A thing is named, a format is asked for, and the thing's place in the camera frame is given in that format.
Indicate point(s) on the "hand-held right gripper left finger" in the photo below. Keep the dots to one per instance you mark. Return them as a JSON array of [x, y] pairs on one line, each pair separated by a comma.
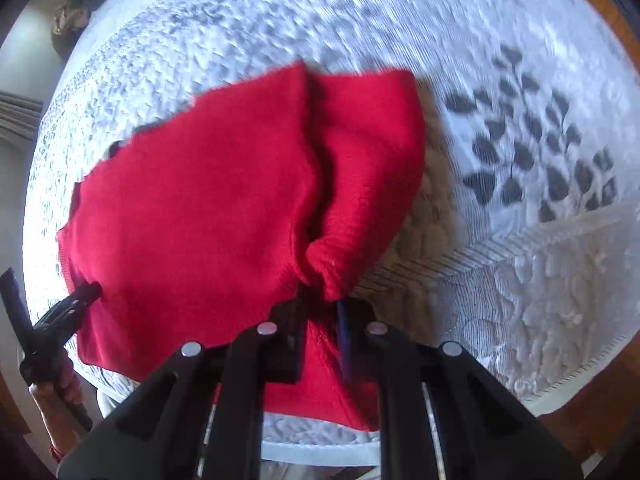
[[240, 385]]

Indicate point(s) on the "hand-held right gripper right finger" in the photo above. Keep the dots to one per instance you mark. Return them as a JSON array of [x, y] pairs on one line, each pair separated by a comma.
[[400, 385]]

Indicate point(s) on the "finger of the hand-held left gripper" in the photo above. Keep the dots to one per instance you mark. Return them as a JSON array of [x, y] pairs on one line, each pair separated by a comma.
[[85, 295]]

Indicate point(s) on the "red knitted sweater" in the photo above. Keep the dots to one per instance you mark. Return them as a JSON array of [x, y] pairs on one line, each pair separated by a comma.
[[210, 220]]

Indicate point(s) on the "person's left hand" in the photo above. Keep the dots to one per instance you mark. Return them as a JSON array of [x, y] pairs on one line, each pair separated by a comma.
[[50, 412]]

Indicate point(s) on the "grey leaf-patterned quilt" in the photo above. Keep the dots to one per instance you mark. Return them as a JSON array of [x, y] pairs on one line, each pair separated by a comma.
[[500, 285]]

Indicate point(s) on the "beige curtain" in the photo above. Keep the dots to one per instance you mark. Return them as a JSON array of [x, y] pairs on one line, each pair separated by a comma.
[[17, 115]]

